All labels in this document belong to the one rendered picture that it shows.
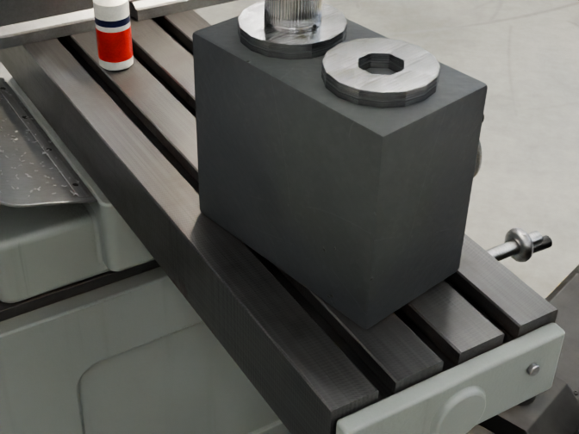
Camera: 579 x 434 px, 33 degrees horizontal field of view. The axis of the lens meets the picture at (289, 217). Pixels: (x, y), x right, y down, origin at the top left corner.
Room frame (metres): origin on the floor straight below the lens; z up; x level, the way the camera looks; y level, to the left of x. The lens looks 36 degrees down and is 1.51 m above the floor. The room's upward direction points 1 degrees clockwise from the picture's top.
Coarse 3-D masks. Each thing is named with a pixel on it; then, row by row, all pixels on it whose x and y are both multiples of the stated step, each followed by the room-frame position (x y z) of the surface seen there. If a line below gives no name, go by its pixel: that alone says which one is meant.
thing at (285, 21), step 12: (276, 0) 0.73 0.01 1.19; (288, 0) 0.72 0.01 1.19; (300, 0) 0.72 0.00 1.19; (312, 0) 0.73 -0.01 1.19; (276, 12) 0.73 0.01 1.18; (288, 12) 0.72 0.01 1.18; (300, 12) 0.73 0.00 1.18; (312, 12) 0.73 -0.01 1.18; (276, 24) 0.73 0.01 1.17; (288, 24) 0.72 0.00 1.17; (300, 24) 0.73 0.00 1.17; (312, 24) 0.73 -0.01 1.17
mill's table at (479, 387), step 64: (64, 64) 1.04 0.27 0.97; (192, 64) 1.05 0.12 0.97; (64, 128) 0.98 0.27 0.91; (128, 128) 0.90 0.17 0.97; (192, 128) 0.90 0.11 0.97; (128, 192) 0.82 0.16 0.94; (192, 192) 0.78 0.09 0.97; (192, 256) 0.70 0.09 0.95; (256, 256) 0.72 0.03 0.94; (256, 320) 0.60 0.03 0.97; (320, 320) 0.63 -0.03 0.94; (384, 320) 0.61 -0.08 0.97; (448, 320) 0.61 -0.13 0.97; (512, 320) 0.61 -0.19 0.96; (256, 384) 0.60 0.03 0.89; (320, 384) 0.53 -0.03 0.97; (384, 384) 0.56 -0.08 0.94; (448, 384) 0.55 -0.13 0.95; (512, 384) 0.58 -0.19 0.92
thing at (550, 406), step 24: (576, 288) 1.10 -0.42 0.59; (576, 312) 1.05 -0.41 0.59; (576, 336) 1.00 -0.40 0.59; (576, 360) 0.95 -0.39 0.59; (552, 384) 0.88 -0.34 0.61; (576, 384) 0.91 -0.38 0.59; (528, 408) 0.84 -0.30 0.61; (552, 408) 0.85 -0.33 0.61; (576, 408) 0.87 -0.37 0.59; (504, 432) 0.82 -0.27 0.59; (528, 432) 0.81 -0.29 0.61; (552, 432) 0.82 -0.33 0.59; (576, 432) 0.84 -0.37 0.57
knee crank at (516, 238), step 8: (512, 232) 1.26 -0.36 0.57; (520, 232) 1.25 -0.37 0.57; (536, 232) 1.27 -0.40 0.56; (512, 240) 1.25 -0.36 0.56; (520, 240) 1.24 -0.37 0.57; (528, 240) 1.24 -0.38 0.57; (536, 240) 1.26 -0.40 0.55; (544, 240) 1.28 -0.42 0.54; (496, 248) 1.23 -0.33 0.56; (504, 248) 1.23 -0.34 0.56; (512, 248) 1.24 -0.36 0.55; (520, 248) 1.24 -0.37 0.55; (528, 248) 1.23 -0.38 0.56; (536, 248) 1.27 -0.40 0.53; (544, 248) 1.27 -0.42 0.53; (496, 256) 1.22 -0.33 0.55; (504, 256) 1.23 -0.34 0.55; (512, 256) 1.25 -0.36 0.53; (520, 256) 1.24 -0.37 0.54; (528, 256) 1.23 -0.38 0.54
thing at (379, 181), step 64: (256, 64) 0.69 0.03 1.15; (320, 64) 0.70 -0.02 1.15; (384, 64) 0.69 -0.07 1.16; (256, 128) 0.69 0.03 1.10; (320, 128) 0.64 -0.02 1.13; (384, 128) 0.60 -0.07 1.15; (448, 128) 0.64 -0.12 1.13; (256, 192) 0.69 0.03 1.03; (320, 192) 0.63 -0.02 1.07; (384, 192) 0.59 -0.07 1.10; (448, 192) 0.65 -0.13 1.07; (320, 256) 0.63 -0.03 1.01; (384, 256) 0.60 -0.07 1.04; (448, 256) 0.66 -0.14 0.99
